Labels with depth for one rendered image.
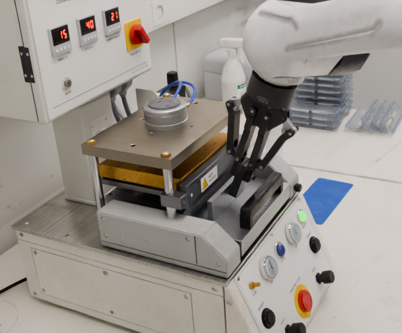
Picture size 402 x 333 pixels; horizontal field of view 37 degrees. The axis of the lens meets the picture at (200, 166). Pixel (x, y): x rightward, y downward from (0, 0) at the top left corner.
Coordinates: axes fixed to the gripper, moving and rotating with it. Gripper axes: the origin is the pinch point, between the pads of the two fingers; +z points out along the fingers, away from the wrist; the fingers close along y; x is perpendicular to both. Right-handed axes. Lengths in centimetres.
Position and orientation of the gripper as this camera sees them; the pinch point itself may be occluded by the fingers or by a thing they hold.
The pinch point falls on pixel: (240, 177)
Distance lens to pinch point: 105.3
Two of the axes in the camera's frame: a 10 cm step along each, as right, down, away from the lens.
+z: -2.3, 8.0, 5.6
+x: 4.7, -4.1, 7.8
